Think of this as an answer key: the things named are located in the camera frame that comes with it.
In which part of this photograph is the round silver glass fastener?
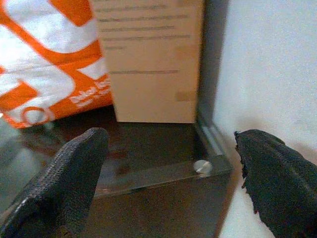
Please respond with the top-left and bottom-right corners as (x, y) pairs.
(193, 160), (213, 175)

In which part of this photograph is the orange and white plastic bag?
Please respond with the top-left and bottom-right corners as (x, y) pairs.
(0, 0), (115, 129)

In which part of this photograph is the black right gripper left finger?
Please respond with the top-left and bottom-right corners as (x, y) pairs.
(0, 127), (110, 238)

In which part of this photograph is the dark table with glass top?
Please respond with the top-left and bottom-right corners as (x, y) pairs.
(0, 0), (234, 238)

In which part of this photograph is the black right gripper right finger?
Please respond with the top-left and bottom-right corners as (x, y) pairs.
(234, 129), (317, 238)

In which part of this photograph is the beige printed paper sheet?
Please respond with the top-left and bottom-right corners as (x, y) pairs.
(93, 0), (206, 124)

